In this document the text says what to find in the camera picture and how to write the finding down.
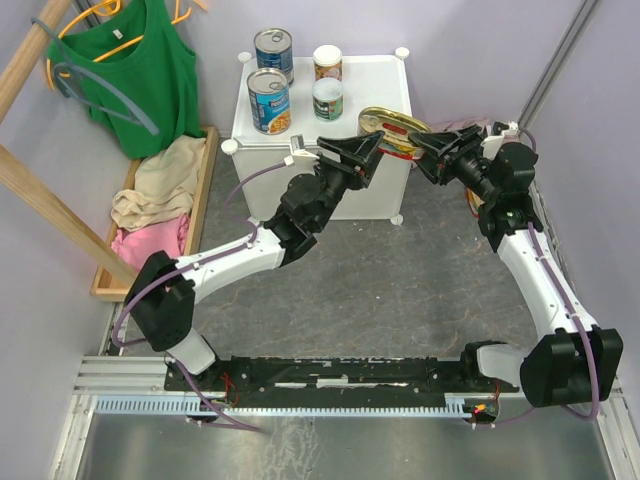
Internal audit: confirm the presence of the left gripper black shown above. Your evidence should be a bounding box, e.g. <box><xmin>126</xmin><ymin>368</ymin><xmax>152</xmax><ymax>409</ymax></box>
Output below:
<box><xmin>314</xmin><ymin>131</ymin><xmax>386</xmax><ymax>232</ymax></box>

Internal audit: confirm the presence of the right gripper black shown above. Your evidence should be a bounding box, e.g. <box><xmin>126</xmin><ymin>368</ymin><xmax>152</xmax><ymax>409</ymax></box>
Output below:
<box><xmin>407</xmin><ymin>124</ymin><xmax>499</xmax><ymax>203</ymax></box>

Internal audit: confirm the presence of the oval gold tin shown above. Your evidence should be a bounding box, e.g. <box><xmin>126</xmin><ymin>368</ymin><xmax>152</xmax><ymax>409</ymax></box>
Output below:
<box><xmin>358</xmin><ymin>106</ymin><xmax>431</xmax><ymax>161</ymax></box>
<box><xmin>465</xmin><ymin>188</ymin><xmax>484</xmax><ymax>219</ymax></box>

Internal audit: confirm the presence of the green can white lid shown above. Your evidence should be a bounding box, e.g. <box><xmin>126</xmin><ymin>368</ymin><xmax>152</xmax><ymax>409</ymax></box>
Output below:
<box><xmin>312</xmin><ymin>78</ymin><xmax>343</xmax><ymax>121</ymax></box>

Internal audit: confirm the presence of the orange can white lid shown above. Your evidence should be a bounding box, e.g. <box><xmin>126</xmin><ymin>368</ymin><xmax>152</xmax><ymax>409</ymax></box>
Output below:
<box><xmin>313</xmin><ymin>44</ymin><xmax>343</xmax><ymax>81</ymax></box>

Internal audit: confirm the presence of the blue can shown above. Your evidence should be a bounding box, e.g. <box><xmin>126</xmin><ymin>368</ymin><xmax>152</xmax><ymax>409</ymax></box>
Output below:
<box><xmin>247</xmin><ymin>68</ymin><xmax>291</xmax><ymax>135</ymax></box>
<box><xmin>254</xmin><ymin>28</ymin><xmax>294</xmax><ymax>85</ymax></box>

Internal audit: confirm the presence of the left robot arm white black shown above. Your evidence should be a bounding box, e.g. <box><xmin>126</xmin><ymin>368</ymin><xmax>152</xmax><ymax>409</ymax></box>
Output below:
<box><xmin>124</xmin><ymin>131</ymin><xmax>383</xmax><ymax>390</ymax></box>

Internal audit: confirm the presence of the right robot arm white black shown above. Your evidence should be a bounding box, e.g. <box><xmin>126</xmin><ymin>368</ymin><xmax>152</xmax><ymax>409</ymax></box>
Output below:
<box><xmin>408</xmin><ymin>123</ymin><xmax>623</xmax><ymax>420</ymax></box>

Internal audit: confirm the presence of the white cube cabinet counter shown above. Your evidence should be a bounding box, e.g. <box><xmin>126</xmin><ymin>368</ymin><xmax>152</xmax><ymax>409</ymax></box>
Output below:
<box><xmin>222</xmin><ymin>47</ymin><xmax>412</xmax><ymax>226</ymax></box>

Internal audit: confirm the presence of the mauve cloth on floor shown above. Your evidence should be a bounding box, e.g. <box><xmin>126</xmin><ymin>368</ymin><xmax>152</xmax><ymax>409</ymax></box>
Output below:
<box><xmin>430</xmin><ymin>117</ymin><xmax>492</xmax><ymax>133</ymax></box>

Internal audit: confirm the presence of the beige cloth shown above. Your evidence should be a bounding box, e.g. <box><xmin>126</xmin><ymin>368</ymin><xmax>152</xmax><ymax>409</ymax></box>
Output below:
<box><xmin>110</xmin><ymin>135</ymin><xmax>206</xmax><ymax>232</ymax></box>

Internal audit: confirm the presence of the green tank top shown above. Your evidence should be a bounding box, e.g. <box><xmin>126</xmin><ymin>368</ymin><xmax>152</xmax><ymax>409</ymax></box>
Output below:
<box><xmin>45</xmin><ymin>0</ymin><xmax>199</xmax><ymax>161</ymax></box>

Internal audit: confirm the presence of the pink cloth in tray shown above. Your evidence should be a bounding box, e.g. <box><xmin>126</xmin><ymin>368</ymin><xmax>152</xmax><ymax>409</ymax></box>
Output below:
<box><xmin>111</xmin><ymin>214</ymin><xmax>190</xmax><ymax>271</ymax></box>

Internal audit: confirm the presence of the wooden tray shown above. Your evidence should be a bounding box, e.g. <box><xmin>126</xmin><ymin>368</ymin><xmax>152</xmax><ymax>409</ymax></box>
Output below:
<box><xmin>90</xmin><ymin>126</ymin><xmax>220</xmax><ymax>302</ymax></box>

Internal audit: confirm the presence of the orange clothes hanger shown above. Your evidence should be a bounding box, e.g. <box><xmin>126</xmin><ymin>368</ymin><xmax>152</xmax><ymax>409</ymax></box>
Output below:
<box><xmin>46</xmin><ymin>1</ymin><xmax>195</xmax><ymax>90</ymax></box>

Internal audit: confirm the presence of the grey blue clothes hanger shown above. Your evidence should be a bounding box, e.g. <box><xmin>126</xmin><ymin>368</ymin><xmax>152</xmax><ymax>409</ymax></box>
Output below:
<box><xmin>29</xmin><ymin>17</ymin><xmax>161</xmax><ymax>136</ymax></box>

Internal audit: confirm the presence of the wooden rack pole lower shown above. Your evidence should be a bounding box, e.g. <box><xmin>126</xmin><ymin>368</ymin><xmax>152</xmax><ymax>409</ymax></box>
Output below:
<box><xmin>1</xmin><ymin>146</ymin><xmax>136</xmax><ymax>286</ymax></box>

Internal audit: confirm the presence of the wooden rack pole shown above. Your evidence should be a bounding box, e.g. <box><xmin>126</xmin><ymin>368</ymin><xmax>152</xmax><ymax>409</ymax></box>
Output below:
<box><xmin>1</xmin><ymin>146</ymin><xmax>136</xmax><ymax>286</ymax></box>
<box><xmin>1</xmin><ymin>0</ymin><xmax>71</xmax><ymax>120</ymax></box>

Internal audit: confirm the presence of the wooden rack pole upper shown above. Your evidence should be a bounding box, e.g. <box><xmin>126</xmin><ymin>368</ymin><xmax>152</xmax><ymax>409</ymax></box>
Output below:
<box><xmin>1</xmin><ymin>0</ymin><xmax>71</xmax><ymax>120</ymax></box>

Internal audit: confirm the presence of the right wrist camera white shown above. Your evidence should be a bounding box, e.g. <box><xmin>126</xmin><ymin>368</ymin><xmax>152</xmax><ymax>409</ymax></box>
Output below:
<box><xmin>481</xmin><ymin>121</ymin><xmax>520</xmax><ymax>150</ymax></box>

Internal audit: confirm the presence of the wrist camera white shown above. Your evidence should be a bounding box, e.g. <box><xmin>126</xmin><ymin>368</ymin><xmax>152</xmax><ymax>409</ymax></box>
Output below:
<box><xmin>481</xmin><ymin>121</ymin><xmax>520</xmax><ymax>150</ymax></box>
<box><xmin>284</xmin><ymin>134</ymin><xmax>319</xmax><ymax>167</ymax></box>

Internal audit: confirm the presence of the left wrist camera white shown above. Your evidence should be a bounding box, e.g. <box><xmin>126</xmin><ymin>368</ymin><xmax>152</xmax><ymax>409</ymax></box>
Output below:
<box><xmin>284</xmin><ymin>134</ymin><xmax>319</xmax><ymax>167</ymax></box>

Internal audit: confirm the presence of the aluminium frame post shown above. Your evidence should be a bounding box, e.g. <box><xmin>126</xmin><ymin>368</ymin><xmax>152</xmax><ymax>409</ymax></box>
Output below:
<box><xmin>517</xmin><ymin>0</ymin><xmax>601</xmax><ymax>132</ymax></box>

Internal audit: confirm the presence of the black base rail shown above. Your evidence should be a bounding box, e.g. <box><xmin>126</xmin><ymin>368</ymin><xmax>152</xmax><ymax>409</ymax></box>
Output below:
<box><xmin>192</xmin><ymin>356</ymin><xmax>520</xmax><ymax>408</ymax></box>

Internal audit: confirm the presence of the white cable duct comb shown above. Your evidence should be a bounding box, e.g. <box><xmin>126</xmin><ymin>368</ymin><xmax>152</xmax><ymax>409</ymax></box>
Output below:
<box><xmin>94</xmin><ymin>395</ymin><xmax>471</xmax><ymax>419</ymax></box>

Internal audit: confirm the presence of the aluminium floor rail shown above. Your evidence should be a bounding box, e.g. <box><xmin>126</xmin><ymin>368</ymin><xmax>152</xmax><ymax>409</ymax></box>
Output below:
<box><xmin>69</xmin><ymin>354</ymin><xmax>626</xmax><ymax>401</ymax></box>

